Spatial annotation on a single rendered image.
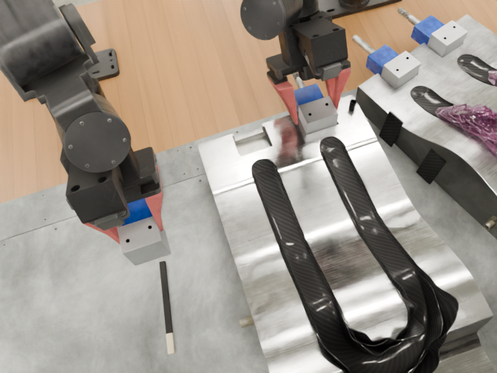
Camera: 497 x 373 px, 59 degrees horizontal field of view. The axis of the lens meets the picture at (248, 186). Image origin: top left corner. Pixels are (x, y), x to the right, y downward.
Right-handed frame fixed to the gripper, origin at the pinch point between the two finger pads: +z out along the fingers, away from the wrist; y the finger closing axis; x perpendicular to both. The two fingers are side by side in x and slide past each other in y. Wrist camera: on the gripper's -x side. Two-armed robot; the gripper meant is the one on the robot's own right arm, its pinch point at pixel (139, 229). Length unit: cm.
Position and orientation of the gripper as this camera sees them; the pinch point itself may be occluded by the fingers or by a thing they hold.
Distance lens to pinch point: 58.1
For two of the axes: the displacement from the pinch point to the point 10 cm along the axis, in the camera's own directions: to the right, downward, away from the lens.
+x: -2.4, -5.4, 8.1
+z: 2.1, 7.8, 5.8
